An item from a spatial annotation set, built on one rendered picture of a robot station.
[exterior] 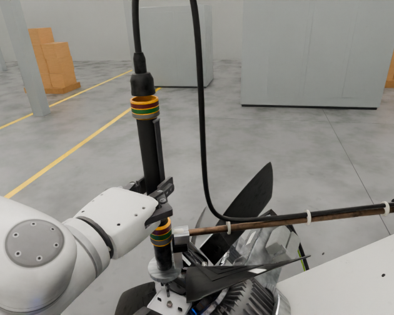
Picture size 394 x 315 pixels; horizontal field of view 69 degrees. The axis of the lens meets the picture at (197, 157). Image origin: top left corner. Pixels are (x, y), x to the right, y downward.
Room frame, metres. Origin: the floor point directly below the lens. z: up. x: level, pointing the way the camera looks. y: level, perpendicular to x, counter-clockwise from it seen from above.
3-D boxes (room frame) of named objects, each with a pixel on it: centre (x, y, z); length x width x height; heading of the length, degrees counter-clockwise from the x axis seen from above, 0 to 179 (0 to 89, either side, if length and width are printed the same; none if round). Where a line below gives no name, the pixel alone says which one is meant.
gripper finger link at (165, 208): (0.36, 0.08, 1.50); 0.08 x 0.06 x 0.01; 92
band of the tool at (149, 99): (0.44, 0.08, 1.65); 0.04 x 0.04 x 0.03
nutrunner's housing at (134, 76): (0.44, 0.08, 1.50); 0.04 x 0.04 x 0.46
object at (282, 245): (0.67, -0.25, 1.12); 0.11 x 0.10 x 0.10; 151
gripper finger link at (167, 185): (0.41, 0.05, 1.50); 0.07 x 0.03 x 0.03; 151
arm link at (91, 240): (0.29, 0.16, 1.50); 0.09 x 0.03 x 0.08; 61
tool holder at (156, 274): (0.44, 0.07, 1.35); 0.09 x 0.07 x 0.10; 96
